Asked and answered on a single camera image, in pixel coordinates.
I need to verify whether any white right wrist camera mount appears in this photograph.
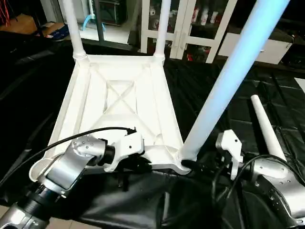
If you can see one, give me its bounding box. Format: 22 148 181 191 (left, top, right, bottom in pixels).
215 130 244 181

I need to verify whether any blue flat box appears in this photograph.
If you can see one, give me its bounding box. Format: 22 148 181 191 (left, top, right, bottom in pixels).
41 24 70 42

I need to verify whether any dark equipment rack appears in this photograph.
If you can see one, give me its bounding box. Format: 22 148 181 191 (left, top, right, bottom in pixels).
105 0 127 27

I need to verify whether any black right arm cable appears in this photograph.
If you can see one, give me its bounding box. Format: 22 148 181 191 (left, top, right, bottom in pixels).
212 154 291 213

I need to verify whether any white flat panel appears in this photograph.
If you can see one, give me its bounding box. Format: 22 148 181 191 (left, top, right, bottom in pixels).
295 76 305 94

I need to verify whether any white plastic table leg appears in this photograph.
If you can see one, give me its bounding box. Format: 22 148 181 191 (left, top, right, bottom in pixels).
250 94 289 163
152 0 172 61
62 0 89 61
177 0 290 166

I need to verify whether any white glass door cabinet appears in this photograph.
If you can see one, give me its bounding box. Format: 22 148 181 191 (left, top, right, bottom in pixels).
141 0 239 63

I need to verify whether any red wire bundle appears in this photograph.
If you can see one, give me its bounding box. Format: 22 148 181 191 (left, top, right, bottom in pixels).
0 0 10 29

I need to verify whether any grey metal pole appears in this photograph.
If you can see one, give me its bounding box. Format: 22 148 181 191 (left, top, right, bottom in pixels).
95 0 106 43

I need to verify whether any black work mat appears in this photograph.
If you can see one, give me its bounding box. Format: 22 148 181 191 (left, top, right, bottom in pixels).
0 33 305 229

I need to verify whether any light blue plastic item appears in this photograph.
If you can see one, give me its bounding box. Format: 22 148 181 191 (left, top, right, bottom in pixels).
79 0 97 32

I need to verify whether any brown wooden board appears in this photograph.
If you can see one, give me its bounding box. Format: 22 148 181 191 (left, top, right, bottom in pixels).
0 14 48 36

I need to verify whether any white plastic table top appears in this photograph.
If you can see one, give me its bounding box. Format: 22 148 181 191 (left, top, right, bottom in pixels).
30 53 192 182

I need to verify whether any white drawer unit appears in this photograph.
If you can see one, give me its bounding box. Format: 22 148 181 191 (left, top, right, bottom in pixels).
218 32 292 65

